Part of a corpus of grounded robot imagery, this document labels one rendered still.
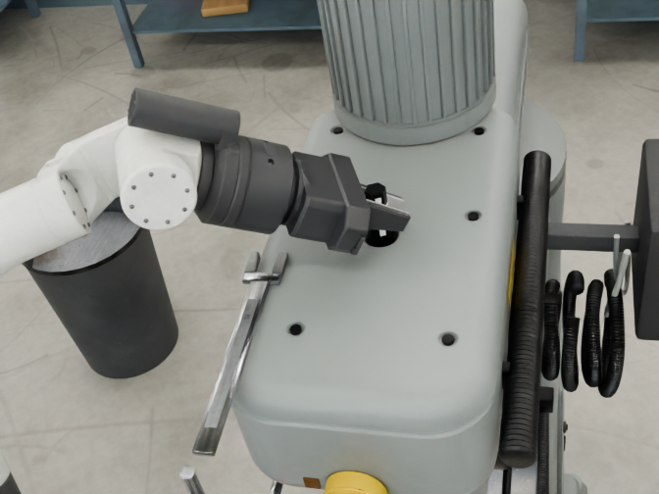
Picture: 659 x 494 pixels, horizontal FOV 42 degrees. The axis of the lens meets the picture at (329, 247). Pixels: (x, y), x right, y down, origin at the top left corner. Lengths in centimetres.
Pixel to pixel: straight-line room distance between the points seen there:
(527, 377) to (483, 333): 9
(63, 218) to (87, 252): 246
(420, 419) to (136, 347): 263
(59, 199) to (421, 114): 42
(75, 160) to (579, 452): 240
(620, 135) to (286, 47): 201
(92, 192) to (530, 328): 46
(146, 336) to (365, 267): 249
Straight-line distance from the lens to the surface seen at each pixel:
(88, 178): 84
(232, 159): 79
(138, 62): 531
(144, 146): 77
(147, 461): 320
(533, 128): 160
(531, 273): 97
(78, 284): 306
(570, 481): 271
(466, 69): 99
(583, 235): 127
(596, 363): 133
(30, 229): 80
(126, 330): 326
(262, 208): 80
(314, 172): 84
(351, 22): 96
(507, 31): 149
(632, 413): 312
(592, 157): 409
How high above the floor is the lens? 249
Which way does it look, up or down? 42 degrees down
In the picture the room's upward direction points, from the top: 11 degrees counter-clockwise
